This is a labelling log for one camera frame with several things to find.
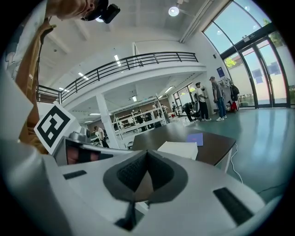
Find red bag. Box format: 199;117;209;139
227;100;238;113

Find purple booklet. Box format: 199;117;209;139
186;133;204;146

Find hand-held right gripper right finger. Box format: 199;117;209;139
147;150;266;228

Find white shelf rack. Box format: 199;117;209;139
112;107;172;136

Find person's left hand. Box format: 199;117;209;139
66;147;100;165

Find person's white shirt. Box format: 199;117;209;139
4;0;48;77

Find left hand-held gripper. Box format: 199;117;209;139
34;103;134;165

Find black hanging bag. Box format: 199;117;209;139
230;83;240;102

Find white pillar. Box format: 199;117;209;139
95;93;121;150

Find black head camera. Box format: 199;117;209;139
101;3;121;24

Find black balcony railing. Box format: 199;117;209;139
36;52;199;105

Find person's left forearm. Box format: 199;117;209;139
18;99;50;154

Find person's head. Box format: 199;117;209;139
46;0;109;22

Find person in brown apron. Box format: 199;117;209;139
15;18;58;154

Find black cable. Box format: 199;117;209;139
257;183;286;194

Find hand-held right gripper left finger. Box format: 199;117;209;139
59;150;148;225

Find white power cable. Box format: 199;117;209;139
230;143;244;184

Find black framed glass door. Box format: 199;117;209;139
202;0;292;109

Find dark brown table white legs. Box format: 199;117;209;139
131;124;237;173

